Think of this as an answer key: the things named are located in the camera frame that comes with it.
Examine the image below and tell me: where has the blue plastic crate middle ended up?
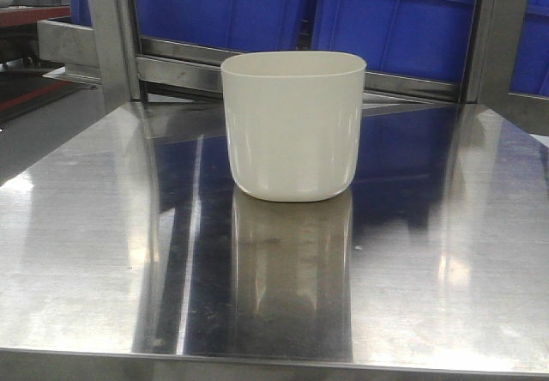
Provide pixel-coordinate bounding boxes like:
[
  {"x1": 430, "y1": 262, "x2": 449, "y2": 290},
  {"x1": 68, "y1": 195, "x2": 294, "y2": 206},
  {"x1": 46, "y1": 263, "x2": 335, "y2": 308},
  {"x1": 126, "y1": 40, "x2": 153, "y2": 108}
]
[{"x1": 311, "y1": 0, "x2": 475, "y2": 82}]

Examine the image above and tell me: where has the blue plastic crate right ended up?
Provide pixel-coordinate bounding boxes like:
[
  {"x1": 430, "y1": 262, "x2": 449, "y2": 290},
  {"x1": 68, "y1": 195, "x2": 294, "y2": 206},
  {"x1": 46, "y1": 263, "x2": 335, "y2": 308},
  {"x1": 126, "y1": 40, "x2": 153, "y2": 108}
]
[{"x1": 510, "y1": 0, "x2": 548, "y2": 96}]

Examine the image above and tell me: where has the stainless steel shelf frame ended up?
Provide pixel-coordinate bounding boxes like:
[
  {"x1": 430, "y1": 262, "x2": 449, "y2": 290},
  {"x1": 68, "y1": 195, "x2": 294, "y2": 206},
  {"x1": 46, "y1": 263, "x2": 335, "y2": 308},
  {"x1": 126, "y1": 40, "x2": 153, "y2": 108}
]
[{"x1": 38, "y1": 0, "x2": 548, "y2": 134}]

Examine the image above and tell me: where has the blue plastic crate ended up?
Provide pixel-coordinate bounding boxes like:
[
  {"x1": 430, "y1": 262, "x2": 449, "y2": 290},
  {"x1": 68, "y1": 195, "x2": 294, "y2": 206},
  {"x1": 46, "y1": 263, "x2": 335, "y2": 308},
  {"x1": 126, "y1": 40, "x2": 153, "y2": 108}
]
[
  {"x1": 510, "y1": 0, "x2": 548, "y2": 96},
  {"x1": 311, "y1": 0, "x2": 475, "y2": 82},
  {"x1": 136, "y1": 0, "x2": 306, "y2": 51}
]

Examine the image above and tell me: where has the blue plastic crate left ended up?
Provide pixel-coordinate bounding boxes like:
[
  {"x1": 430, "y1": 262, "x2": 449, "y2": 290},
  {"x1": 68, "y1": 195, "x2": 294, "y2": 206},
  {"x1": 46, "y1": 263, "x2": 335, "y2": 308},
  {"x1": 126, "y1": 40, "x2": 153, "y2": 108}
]
[{"x1": 136, "y1": 0, "x2": 306, "y2": 51}]

